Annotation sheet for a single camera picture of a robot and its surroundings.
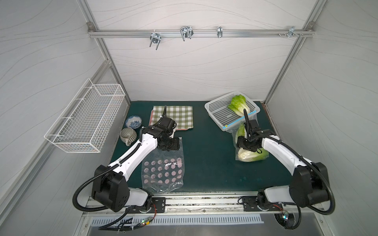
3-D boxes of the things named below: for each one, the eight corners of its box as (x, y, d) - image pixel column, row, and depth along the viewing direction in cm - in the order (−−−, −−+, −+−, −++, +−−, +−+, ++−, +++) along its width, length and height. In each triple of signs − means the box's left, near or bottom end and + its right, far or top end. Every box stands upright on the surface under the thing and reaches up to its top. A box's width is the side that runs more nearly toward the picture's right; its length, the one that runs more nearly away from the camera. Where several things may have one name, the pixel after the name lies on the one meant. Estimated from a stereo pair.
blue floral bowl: (126, 128, 107) (123, 123, 103) (129, 120, 112) (126, 115, 108) (141, 128, 108) (139, 123, 103) (143, 120, 113) (141, 115, 108)
